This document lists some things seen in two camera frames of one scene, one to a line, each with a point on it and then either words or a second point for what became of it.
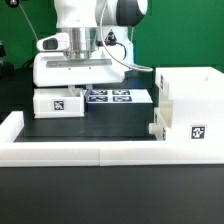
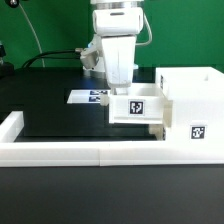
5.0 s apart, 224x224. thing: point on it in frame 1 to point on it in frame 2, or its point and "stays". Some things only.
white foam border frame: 104,153 stays
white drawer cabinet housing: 197,96 stays
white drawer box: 58,103 to 144,103
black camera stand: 7,70 stays
